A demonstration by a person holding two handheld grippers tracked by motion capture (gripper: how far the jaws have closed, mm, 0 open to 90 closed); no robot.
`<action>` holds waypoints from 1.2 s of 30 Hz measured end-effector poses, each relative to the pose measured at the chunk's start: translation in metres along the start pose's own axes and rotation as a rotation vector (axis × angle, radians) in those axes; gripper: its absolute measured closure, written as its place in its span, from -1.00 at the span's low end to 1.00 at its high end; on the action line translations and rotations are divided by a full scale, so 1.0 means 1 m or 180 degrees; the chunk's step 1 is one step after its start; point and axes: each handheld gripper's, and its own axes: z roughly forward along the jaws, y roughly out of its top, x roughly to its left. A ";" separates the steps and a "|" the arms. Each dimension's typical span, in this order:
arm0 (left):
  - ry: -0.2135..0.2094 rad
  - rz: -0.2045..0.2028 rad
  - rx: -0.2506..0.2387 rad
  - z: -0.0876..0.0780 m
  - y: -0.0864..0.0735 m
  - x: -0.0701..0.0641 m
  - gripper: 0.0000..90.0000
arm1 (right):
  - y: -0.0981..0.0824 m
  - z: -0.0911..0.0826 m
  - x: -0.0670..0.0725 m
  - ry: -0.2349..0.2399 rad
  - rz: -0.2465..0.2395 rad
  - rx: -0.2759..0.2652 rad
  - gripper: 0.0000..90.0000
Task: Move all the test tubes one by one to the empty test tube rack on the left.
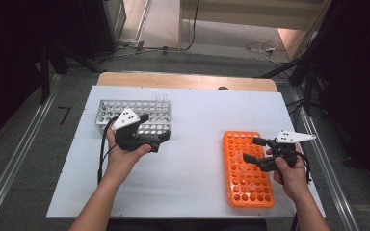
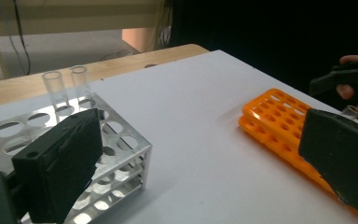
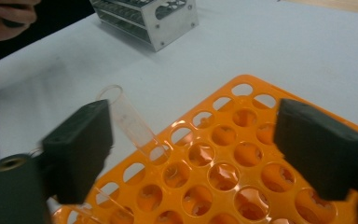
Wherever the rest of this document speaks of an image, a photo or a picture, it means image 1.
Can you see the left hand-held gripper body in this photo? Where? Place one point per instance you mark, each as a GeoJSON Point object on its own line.
{"type": "Point", "coordinates": [131, 139]}

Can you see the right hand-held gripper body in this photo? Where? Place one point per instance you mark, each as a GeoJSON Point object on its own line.
{"type": "Point", "coordinates": [294, 137]}

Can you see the clear test tube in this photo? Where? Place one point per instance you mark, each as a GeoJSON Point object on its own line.
{"type": "Point", "coordinates": [157, 97]}
{"type": "Point", "coordinates": [251, 187]}
{"type": "Point", "coordinates": [238, 157]}
{"type": "Point", "coordinates": [165, 97]}
{"type": "Point", "coordinates": [244, 170]}

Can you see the orange test tube rack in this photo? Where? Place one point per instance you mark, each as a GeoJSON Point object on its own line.
{"type": "Point", "coordinates": [227, 160]}

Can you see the metal test tube rack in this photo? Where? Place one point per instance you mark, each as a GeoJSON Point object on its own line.
{"type": "Point", "coordinates": [109, 107]}

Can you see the person's left hand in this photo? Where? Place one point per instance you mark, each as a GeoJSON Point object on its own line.
{"type": "Point", "coordinates": [122, 163]}

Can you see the person's right hand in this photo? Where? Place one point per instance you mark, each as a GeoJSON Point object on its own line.
{"type": "Point", "coordinates": [290, 183]}

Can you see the white table board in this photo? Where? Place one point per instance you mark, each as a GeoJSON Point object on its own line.
{"type": "Point", "coordinates": [189, 160]}

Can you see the black metal stand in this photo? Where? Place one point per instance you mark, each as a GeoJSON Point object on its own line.
{"type": "Point", "coordinates": [308, 93]}
{"type": "Point", "coordinates": [45, 80]}

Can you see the dark round table grommet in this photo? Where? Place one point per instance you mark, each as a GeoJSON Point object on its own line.
{"type": "Point", "coordinates": [223, 88]}

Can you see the grey power strip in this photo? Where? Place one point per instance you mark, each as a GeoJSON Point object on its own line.
{"type": "Point", "coordinates": [130, 43]}

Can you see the black curtain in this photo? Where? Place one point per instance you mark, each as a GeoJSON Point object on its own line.
{"type": "Point", "coordinates": [9, 64]}
{"type": "Point", "coordinates": [359, 80]}

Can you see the person's dark clothing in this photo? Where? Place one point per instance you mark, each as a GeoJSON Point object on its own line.
{"type": "Point", "coordinates": [186, 225]}

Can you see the black cabinet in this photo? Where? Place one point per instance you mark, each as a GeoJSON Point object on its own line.
{"type": "Point", "coordinates": [96, 29]}

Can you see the grey metal cabinet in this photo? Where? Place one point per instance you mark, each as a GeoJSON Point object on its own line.
{"type": "Point", "coordinates": [115, 16]}

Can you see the light wooden furniture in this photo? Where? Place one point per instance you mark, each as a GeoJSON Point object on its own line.
{"type": "Point", "coordinates": [237, 20]}

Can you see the aluminium floor rail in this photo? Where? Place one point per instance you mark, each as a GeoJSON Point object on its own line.
{"type": "Point", "coordinates": [19, 154]}
{"type": "Point", "coordinates": [344, 211]}

